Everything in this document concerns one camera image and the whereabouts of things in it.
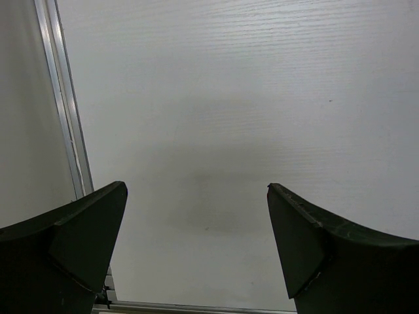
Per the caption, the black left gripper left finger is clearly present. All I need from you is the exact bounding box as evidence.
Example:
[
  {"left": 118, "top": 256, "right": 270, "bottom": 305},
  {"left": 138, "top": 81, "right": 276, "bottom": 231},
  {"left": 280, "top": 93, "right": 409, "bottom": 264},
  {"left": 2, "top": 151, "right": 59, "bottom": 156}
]
[{"left": 1, "top": 181, "right": 128, "bottom": 313}]

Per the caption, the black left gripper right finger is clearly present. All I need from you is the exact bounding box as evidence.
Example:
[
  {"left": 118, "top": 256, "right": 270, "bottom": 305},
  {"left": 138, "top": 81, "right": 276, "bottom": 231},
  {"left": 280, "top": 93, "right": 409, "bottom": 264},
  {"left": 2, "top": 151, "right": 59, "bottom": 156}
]
[{"left": 267, "top": 183, "right": 418, "bottom": 313}]

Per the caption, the aluminium table frame rail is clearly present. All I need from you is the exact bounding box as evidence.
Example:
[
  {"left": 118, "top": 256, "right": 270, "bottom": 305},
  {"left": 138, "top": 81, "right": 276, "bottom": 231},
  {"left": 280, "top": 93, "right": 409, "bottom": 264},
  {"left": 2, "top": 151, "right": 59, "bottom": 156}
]
[{"left": 35, "top": 1, "right": 295, "bottom": 313}]

